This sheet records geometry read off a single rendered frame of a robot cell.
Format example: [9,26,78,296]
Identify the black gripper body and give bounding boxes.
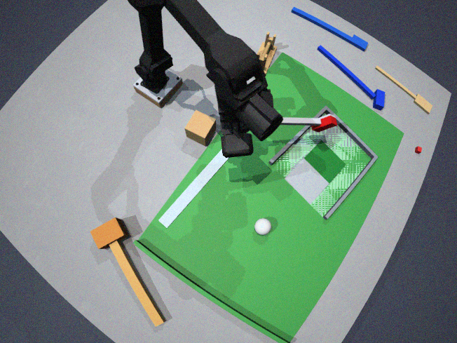
[217,102,254,158]

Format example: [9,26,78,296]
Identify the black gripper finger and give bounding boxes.
[220,121,250,135]

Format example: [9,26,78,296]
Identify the white golf ball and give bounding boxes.
[254,218,271,235]

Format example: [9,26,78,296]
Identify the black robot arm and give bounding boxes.
[128,0,283,141]

